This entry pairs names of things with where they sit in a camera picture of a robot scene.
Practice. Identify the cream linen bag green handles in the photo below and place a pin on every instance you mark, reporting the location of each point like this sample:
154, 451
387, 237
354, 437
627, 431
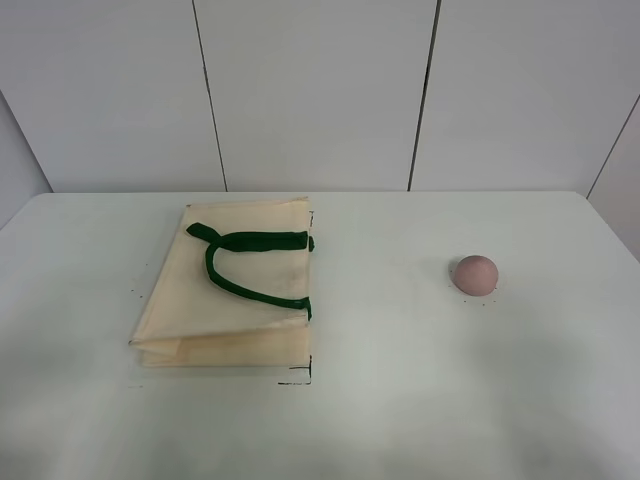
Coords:
234, 289

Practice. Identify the pink peach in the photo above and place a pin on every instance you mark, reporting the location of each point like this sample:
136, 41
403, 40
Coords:
476, 275

